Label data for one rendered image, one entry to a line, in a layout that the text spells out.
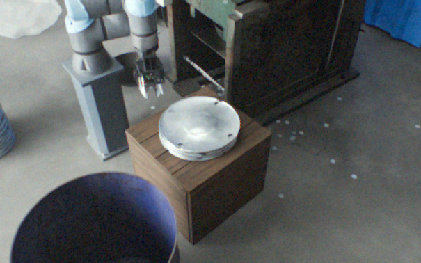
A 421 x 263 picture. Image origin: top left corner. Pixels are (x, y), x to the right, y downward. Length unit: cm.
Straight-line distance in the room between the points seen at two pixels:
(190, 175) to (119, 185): 24
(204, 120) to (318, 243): 65
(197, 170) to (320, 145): 80
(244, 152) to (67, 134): 99
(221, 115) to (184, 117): 14
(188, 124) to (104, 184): 38
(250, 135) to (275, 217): 39
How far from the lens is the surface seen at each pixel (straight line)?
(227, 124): 144
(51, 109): 225
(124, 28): 157
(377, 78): 250
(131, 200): 130
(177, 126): 144
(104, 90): 167
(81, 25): 154
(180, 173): 135
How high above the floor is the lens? 139
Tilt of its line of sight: 45 degrees down
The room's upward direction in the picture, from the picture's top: straight up
